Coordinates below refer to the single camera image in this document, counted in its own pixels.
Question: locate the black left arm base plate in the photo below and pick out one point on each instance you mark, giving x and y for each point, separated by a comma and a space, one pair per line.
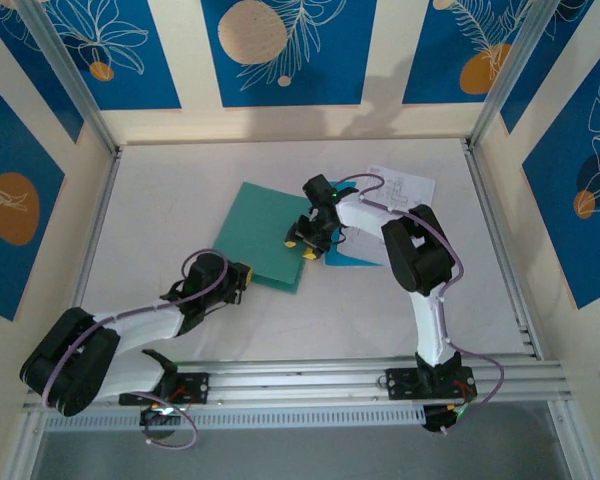
197, 387

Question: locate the aluminium side rail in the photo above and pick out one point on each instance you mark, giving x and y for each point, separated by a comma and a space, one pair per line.
100, 225
500, 240

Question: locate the green paper folder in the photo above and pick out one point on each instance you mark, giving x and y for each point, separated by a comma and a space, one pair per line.
260, 235

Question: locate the blue paper sheet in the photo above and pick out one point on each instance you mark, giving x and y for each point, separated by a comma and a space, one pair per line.
340, 260

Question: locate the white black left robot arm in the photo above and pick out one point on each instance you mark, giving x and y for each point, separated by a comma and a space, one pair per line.
140, 327

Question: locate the white printed drawing sheet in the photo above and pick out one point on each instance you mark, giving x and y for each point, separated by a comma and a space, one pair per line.
415, 185

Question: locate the aluminium cross rail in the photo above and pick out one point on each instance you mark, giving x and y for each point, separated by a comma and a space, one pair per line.
305, 385

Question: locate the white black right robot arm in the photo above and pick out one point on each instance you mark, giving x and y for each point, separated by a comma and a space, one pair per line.
430, 320

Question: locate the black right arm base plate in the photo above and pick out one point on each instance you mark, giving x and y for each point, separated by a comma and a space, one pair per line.
400, 382

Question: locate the aluminium frame post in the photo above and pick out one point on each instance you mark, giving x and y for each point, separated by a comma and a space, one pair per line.
510, 65
70, 75

